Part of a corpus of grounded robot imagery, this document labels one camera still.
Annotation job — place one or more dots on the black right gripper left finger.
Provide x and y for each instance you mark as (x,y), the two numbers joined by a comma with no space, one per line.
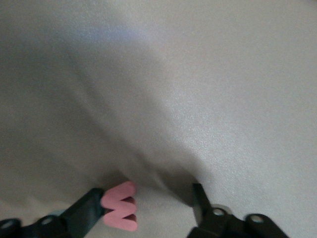
(81,213)

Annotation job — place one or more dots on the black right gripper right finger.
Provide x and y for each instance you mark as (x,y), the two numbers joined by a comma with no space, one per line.
(223,225)

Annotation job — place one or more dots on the red foam letter w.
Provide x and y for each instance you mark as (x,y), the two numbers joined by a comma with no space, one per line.
(119,198)

